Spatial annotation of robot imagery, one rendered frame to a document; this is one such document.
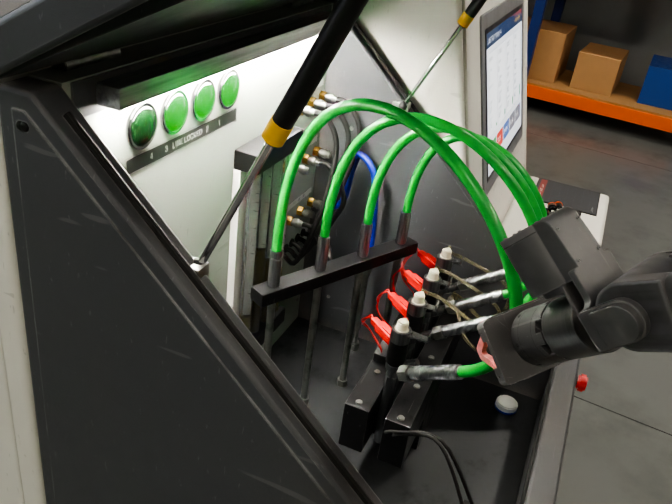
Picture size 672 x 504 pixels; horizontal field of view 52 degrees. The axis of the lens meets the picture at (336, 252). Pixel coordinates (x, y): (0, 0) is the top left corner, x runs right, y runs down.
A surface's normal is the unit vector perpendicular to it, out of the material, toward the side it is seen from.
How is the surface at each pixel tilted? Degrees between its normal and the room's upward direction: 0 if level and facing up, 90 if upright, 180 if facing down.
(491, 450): 0
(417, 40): 90
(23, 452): 90
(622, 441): 0
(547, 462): 0
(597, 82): 90
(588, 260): 41
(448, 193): 90
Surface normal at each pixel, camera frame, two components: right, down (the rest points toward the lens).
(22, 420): -0.38, 0.41
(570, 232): 0.36, -0.40
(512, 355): 0.25, -0.25
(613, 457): 0.12, -0.86
